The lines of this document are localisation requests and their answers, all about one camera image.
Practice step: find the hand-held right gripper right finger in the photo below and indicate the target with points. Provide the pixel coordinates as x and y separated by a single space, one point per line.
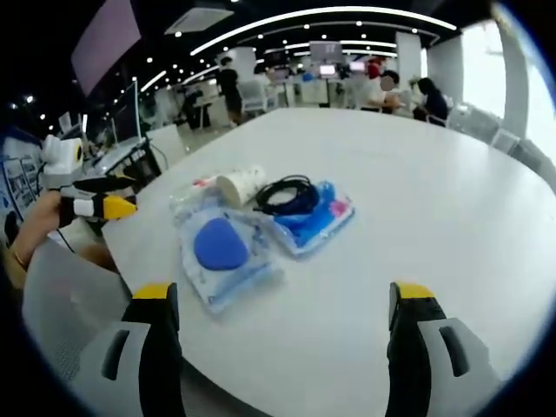
408 347

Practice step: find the ceiling air conditioner vent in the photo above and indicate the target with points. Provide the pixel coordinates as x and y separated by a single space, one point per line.
197 19

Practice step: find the person's knee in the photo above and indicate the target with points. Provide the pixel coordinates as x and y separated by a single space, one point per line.
97 257

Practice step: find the large purple wall screen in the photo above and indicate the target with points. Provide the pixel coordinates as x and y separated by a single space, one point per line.
106 41

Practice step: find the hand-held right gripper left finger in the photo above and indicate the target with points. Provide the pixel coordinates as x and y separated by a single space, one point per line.
156 347

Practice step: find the grey mesh chair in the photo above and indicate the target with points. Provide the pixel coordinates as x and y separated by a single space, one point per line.
69 304

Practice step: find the small clear packet red print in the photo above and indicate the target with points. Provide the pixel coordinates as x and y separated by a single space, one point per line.
202 187

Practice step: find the person's left hand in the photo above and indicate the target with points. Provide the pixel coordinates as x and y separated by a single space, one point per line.
41 217

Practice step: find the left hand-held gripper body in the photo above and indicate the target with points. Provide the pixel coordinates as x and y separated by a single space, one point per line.
58 154

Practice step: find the white tabletop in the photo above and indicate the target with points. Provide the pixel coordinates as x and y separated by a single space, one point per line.
391 208

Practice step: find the clear packet with blue oval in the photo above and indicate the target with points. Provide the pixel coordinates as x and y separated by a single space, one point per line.
221 249

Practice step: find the white paper cup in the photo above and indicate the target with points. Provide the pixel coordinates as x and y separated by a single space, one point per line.
241 182

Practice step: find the computer monitor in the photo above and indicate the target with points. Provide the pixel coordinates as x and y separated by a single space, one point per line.
127 115

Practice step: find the blue and white poster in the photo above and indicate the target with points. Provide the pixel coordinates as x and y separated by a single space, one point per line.
17 174

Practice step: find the blue packet with pink label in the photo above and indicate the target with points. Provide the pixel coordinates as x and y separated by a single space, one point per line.
313 226

